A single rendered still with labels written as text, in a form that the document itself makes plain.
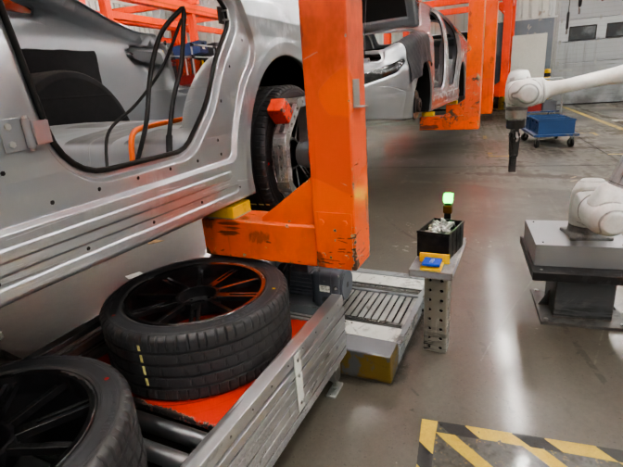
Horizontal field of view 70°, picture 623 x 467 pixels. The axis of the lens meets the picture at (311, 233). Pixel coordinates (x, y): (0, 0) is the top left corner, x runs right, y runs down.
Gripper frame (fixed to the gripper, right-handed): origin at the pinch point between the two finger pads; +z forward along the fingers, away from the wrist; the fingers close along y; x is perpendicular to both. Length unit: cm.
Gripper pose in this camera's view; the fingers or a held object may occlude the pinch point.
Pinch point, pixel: (512, 164)
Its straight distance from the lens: 231.0
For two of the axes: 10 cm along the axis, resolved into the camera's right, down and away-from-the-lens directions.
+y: 1.9, -3.2, 9.3
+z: 0.7, 9.5, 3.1
